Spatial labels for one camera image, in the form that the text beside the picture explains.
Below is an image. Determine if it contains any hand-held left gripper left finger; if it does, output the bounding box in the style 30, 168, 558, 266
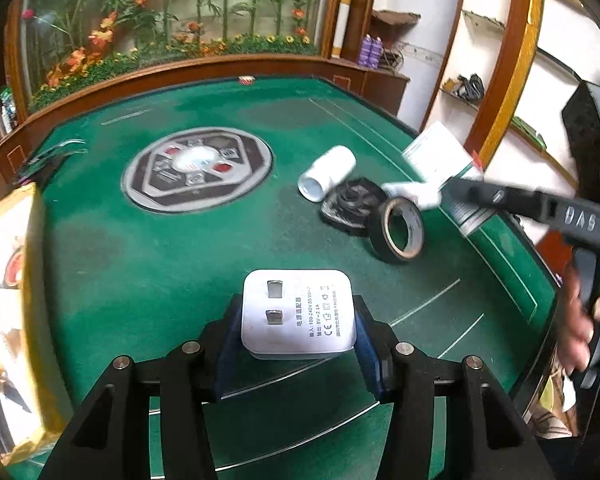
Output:
39, 305, 255, 480

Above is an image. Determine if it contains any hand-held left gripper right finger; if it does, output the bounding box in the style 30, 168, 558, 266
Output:
350, 296, 556, 480

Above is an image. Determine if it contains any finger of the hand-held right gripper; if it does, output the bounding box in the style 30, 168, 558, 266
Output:
444, 179, 600, 256

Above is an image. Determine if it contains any white charger adapter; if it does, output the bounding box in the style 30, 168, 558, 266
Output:
241, 268, 358, 361

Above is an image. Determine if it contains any small white plastic piece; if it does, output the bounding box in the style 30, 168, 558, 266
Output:
381, 181, 443, 211

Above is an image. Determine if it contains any person's right hand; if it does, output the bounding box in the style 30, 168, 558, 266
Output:
554, 264, 600, 377

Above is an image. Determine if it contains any white and green carton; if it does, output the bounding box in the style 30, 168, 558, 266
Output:
401, 121, 496, 237

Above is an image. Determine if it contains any black tape roll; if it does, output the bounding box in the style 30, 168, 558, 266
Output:
368, 196, 425, 265

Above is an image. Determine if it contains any black round plastic disc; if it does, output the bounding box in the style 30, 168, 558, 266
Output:
320, 176, 387, 237

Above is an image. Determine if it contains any white plastic bottle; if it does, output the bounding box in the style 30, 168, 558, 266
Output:
298, 144, 357, 204

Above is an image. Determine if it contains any round table control panel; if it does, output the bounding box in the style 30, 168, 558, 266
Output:
121, 127, 274, 215

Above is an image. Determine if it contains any yellow cardboard box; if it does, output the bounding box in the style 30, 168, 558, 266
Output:
0, 182, 77, 463

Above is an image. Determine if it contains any white paper roll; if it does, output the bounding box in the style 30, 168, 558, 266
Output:
331, 0, 359, 59

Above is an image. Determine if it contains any artificial flower glass display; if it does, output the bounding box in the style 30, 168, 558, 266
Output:
17, 0, 346, 113

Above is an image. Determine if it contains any wire basket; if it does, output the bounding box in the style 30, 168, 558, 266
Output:
381, 46, 407, 74

